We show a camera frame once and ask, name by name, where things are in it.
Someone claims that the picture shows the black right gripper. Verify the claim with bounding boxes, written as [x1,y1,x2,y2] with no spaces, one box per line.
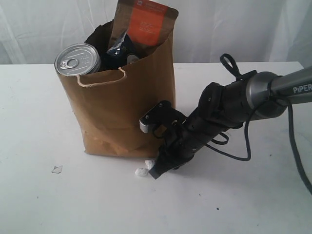
[139,100,224,179]

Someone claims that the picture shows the brown paper shopping bag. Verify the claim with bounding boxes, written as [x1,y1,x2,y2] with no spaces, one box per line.
[56,21,176,157]

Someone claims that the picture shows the spaghetti package dark blue ends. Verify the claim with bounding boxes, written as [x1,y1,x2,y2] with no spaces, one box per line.
[100,31,140,71]

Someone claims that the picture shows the dark tea can silver lid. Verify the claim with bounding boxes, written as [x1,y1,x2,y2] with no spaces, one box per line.
[54,43,101,77]

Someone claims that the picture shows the brown pouch orange label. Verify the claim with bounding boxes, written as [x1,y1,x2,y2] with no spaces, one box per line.
[109,0,178,50]

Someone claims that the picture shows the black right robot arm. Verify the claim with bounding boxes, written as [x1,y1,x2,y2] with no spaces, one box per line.
[139,68,312,178]

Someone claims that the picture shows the small clear plastic scrap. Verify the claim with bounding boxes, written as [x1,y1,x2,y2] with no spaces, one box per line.
[51,165,63,174]

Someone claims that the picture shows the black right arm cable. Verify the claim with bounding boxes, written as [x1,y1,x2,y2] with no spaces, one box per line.
[207,53,312,195]

